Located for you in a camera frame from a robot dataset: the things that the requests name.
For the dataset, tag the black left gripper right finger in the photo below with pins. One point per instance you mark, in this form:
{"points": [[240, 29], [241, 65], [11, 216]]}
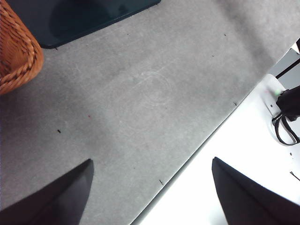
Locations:
{"points": [[253, 204]]}

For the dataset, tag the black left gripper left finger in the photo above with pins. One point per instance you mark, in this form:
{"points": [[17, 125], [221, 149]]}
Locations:
{"points": [[54, 201]]}

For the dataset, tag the white base box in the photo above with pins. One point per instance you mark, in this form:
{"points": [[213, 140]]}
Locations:
{"points": [[272, 93]]}

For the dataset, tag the brown wicker basket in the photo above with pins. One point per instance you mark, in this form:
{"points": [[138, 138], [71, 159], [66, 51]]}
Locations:
{"points": [[16, 51]]}

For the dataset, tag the black rectangular tray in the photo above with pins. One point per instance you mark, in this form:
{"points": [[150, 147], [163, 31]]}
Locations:
{"points": [[93, 14]]}

